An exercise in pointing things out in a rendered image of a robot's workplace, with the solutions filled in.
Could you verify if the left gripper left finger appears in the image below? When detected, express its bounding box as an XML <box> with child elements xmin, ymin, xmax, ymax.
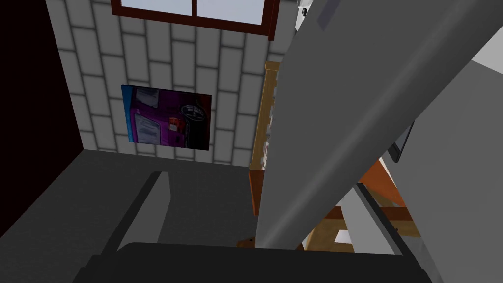
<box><xmin>102</xmin><ymin>170</ymin><xmax>172</xmax><ymax>255</ymax></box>

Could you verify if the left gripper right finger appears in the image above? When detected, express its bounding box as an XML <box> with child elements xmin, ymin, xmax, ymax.
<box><xmin>337</xmin><ymin>182</ymin><xmax>406</xmax><ymax>256</ymax></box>

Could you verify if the grey appliance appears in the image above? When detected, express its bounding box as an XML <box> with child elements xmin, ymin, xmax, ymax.
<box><xmin>378</xmin><ymin>58</ymin><xmax>503</xmax><ymax>283</ymax></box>

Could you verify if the grey appliance door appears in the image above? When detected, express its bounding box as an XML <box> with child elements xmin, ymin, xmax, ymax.
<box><xmin>255</xmin><ymin>0</ymin><xmax>503</xmax><ymax>251</ymax></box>

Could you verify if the wooden shelf unit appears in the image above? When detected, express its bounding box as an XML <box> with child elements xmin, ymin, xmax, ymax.
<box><xmin>235</xmin><ymin>60</ymin><xmax>422</xmax><ymax>253</ymax></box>

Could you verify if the red-brown framed window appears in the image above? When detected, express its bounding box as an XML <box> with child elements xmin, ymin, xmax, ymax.
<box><xmin>111</xmin><ymin>0</ymin><xmax>280</xmax><ymax>42</ymax></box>

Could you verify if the black appliance handle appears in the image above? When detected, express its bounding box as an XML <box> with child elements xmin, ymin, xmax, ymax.
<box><xmin>387</xmin><ymin>119</ymin><xmax>416</xmax><ymax>164</ymax></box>

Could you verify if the purple picture on wall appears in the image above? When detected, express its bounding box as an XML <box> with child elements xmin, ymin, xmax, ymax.
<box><xmin>120</xmin><ymin>84</ymin><xmax>213</xmax><ymax>152</ymax></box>

